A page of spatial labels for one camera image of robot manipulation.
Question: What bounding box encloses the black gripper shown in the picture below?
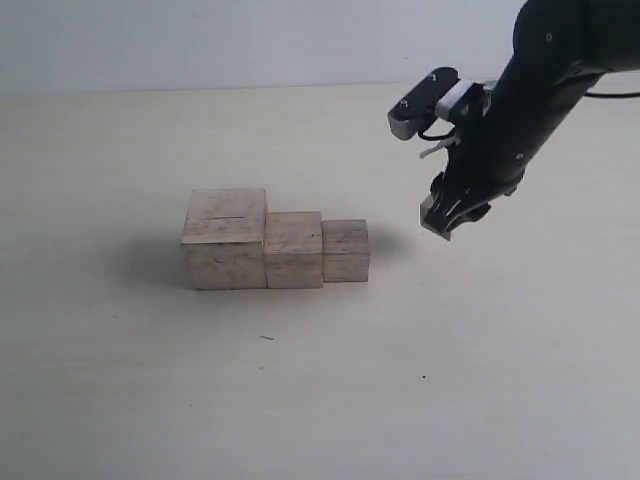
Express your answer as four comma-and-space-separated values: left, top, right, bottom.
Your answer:
422, 94, 530, 241

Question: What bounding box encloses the smallest wooden cube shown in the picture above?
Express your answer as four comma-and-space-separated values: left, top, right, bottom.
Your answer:
420, 195, 451, 241

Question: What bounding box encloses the third largest wooden cube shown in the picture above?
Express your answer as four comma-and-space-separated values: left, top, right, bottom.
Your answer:
322, 219, 370, 283

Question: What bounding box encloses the second largest wooden cube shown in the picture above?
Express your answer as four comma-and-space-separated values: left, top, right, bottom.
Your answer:
264, 211, 324, 289

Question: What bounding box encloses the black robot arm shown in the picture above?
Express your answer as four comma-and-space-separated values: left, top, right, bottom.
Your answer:
421, 1, 639, 238

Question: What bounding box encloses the white cable tie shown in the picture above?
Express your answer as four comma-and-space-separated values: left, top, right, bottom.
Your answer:
419, 137, 457, 159

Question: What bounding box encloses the black camera cable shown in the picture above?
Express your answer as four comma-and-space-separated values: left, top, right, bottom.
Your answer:
415, 127, 457, 144

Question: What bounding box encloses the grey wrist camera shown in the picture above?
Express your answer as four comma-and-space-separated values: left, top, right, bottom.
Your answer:
387, 67, 487, 141

